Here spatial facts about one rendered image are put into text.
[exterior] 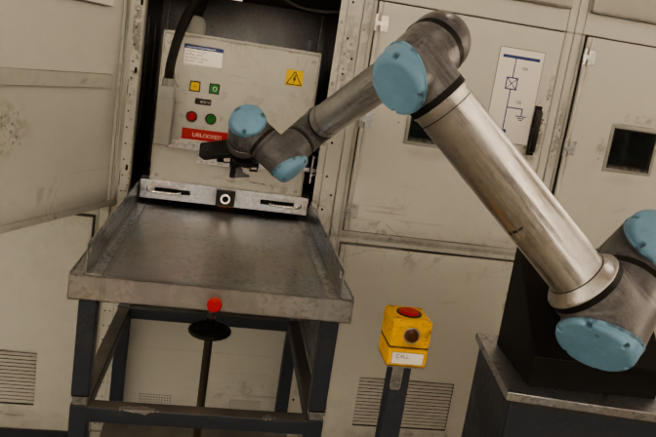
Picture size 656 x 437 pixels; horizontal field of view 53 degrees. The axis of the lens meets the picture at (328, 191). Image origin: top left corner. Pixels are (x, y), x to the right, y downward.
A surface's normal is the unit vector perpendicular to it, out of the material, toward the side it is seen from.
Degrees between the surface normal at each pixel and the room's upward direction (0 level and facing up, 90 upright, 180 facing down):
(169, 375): 90
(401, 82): 119
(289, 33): 90
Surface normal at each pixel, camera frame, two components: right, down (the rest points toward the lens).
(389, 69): -0.68, 0.50
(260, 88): 0.14, 0.20
